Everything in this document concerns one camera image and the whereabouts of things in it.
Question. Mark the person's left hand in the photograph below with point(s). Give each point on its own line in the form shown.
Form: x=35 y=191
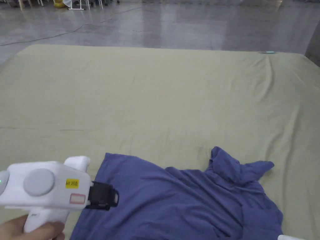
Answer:
x=15 y=228

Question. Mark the dark blue shirt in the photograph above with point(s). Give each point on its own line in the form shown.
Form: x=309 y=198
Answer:
x=180 y=200

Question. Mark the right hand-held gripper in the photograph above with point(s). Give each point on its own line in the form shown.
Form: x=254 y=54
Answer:
x=287 y=237

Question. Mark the bed with pale green sheet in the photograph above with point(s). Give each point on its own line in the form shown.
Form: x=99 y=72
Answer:
x=150 y=100

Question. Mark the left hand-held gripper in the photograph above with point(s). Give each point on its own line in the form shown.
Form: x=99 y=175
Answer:
x=47 y=190

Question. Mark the small teal object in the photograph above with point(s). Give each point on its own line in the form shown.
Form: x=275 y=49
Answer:
x=268 y=52

